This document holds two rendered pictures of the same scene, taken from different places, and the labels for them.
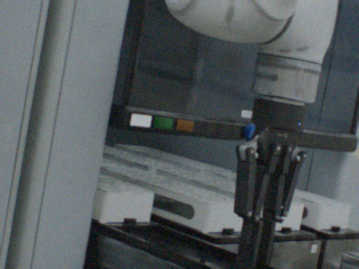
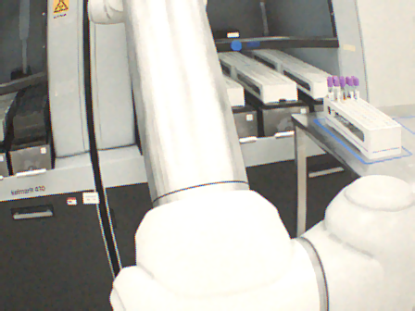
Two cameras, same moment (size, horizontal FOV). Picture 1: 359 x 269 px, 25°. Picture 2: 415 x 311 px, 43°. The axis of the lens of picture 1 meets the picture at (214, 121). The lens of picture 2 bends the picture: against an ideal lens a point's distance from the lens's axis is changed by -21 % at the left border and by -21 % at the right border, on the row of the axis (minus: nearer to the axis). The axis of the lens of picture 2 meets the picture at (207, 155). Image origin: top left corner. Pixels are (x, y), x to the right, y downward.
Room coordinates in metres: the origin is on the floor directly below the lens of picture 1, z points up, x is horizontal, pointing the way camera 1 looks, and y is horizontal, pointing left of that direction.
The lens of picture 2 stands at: (0.00, -0.93, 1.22)
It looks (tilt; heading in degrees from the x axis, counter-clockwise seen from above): 18 degrees down; 36
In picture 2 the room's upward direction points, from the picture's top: 5 degrees counter-clockwise
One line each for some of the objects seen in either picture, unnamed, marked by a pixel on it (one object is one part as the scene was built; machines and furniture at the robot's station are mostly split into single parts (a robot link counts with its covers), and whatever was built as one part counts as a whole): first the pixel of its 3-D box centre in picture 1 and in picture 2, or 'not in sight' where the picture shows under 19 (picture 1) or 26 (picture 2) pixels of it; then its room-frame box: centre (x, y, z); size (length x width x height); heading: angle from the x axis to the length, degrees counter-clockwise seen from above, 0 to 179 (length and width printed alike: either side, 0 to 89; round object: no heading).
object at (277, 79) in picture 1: (284, 81); not in sight; (1.13, -0.09, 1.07); 0.09 x 0.09 x 0.06
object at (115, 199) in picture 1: (71, 190); not in sight; (1.35, 0.21, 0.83); 0.30 x 0.10 x 0.06; 47
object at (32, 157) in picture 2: not in sight; (36, 128); (1.10, 0.54, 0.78); 0.73 x 0.14 x 0.09; 47
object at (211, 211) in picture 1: (165, 200); (212, 89); (1.42, 0.06, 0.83); 0.30 x 0.10 x 0.06; 47
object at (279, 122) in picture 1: (276, 133); not in sight; (1.13, -0.09, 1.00); 0.08 x 0.07 x 0.09; 137
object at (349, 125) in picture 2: not in sight; (361, 123); (1.22, -0.49, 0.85); 0.30 x 0.10 x 0.06; 45
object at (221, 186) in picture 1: (223, 201); (264, 83); (1.53, -0.04, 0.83); 0.30 x 0.10 x 0.06; 47
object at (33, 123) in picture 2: not in sight; (29, 125); (0.94, 0.36, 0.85); 0.12 x 0.02 x 0.06; 137
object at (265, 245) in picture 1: (262, 243); not in sight; (1.14, -0.10, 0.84); 0.03 x 0.01 x 0.07; 47
